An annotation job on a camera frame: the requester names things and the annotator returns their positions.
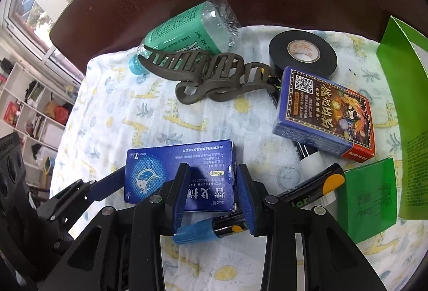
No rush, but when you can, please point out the green label plastic bottle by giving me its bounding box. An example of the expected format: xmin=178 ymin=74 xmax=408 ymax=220
xmin=128 ymin=0 xmax=241 ymax=76

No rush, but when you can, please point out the black white marker pen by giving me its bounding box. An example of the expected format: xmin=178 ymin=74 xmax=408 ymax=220
xmin=268 ymin=76 xmax=325 ymax=182

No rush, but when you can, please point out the black electrical tape roll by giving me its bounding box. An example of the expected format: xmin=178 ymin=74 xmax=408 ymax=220
xmin=268 ymin=30 xmax=337 ymax=78

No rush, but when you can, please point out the blue medicine box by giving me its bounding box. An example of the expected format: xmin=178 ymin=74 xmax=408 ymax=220
xmin=123 ymin=139 xmax=237 ymax=214

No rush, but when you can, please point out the brown hair claw clip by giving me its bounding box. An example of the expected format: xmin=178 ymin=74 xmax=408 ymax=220
xmin=137 ymin=46 xmax=277 ymax=105

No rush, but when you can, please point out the giraffe print white cloth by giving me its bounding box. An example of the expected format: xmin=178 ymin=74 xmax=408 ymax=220
xmin=49 ymin=24 xmax=428 ymax=291

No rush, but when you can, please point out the green cardboard box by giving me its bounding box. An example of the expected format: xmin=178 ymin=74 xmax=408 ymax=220
xmin=337 ymin=17 xmax=427 ymax=243

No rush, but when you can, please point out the white storage shelf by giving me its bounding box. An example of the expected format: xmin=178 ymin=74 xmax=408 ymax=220
xmin=1 ymin=63 xmax=73 ymax=189

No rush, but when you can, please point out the blue playing card box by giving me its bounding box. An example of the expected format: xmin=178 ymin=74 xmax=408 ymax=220
xmin=273 ymin=67 xmax=375 ymax=163

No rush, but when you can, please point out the window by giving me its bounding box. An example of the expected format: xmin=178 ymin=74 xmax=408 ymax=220
xmin=4 ymin=0 xmax=84 ymax=84

